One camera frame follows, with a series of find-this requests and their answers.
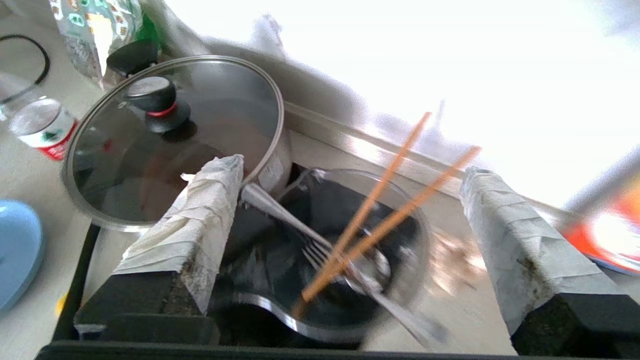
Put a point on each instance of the wooden chopstick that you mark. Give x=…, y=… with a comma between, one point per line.
x=380, y=190
x=400, y=215

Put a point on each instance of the stainless steel cooking pot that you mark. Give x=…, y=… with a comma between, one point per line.
x=277, y=165

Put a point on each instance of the light blue plate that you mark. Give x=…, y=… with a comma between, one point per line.
x=17, y=250

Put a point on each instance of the clear glass cup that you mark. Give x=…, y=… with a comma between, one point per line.
x=320, y=310

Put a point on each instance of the clear red-label water bottle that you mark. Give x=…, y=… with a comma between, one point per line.
x=42, y=127

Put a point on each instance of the metal spoon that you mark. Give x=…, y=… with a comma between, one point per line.
x=395, y=310

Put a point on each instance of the patterned plastic bag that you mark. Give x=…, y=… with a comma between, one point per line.
x=95, y=35

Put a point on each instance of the glass lid with black knob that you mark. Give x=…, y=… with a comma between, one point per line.
x=200, y=135

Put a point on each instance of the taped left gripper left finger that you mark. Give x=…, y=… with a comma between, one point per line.
x=185, y=240

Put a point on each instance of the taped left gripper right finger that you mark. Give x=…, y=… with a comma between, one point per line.
x=540, y=280

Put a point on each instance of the black induction cooktop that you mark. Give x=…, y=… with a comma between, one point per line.
x=75, y=300

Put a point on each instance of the orange dish soap bottle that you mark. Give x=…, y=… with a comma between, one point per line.
x=607, y=235

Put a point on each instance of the metal fork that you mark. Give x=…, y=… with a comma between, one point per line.
x=280, y=212

